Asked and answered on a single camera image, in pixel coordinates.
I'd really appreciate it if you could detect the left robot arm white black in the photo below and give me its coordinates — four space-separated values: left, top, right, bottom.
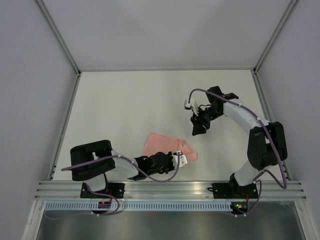
62 140 181 198

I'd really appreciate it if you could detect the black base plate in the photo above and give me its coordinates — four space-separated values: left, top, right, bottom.
211 182 259 200
80 182 125 199

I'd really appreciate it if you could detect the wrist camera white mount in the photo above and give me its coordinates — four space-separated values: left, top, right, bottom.
172 151 188 169
184 98 199 116

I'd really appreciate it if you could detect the pink cloth napkin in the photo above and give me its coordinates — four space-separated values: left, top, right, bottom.
143 132 198 163

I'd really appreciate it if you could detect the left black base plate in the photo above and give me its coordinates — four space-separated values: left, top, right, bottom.
80 182 125 199

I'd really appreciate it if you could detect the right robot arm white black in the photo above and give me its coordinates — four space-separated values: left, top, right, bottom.
184 86 288 198

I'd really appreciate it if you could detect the white slotted cable duct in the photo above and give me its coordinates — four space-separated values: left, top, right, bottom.
45 200 232 212

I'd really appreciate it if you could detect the left aluminium frame post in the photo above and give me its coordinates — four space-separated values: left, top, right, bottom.
34 0 81 76

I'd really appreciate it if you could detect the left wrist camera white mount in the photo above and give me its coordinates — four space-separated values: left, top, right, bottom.
172 151 188 169

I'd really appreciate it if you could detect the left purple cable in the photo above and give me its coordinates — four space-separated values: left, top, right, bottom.
44 153 182 221

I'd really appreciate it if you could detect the aluminium frame post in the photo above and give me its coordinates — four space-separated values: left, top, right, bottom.
34 0 81 76
252 0 300 75

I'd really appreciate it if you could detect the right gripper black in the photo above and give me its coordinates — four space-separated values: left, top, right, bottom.
190 106 222 137

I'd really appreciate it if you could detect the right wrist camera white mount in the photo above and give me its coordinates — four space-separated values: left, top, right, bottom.
184 98 199 116

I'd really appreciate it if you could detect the aluminium front rail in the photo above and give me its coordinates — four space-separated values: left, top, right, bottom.
34 180 307 202

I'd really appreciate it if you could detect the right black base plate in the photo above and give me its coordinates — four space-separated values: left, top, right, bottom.
211 182 259 200

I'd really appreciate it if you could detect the right aluminium frame post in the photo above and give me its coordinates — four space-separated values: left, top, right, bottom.
252 0 300 75

